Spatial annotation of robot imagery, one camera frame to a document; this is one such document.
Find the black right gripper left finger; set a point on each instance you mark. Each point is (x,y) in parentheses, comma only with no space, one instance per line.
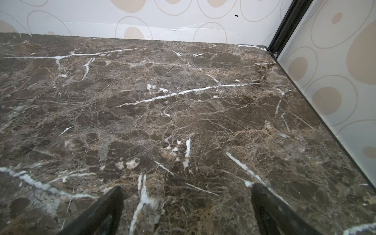
(101,218)

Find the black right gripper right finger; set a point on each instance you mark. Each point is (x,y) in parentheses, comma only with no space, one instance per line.
(275,217)

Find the black corner frame post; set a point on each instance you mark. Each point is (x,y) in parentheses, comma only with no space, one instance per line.
(292,18)

